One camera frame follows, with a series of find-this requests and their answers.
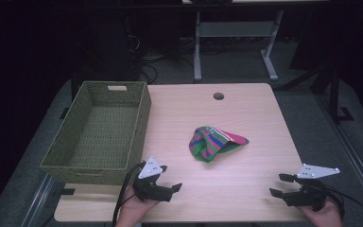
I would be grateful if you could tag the dark computer tower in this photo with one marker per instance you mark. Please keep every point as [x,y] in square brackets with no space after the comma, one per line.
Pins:
[113,47]

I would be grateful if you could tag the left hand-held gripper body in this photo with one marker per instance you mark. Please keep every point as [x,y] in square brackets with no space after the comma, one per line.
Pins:
[149,190]

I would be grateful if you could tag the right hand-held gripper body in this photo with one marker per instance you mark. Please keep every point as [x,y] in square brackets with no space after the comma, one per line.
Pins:
[308,195]

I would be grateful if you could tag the black metal stand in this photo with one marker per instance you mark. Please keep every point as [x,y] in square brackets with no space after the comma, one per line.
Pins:
[334,91]

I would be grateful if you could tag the person's left hand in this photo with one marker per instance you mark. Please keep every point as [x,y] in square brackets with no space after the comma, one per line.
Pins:
[132,211]

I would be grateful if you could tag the grey metal desk frame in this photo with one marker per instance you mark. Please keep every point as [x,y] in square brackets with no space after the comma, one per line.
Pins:
[233,29]

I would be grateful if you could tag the striped knitted pet sweater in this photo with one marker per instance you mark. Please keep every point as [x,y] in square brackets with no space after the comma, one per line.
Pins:
[212,143]

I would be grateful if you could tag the aluminium floor rail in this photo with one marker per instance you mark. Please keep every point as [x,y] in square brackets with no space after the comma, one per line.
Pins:
[38,201]
[356,157]

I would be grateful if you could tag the green woven basket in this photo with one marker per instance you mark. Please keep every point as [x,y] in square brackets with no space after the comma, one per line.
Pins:
[104,132]

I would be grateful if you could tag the person's right hand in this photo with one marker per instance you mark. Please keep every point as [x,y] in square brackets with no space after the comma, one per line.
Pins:
[326,217]

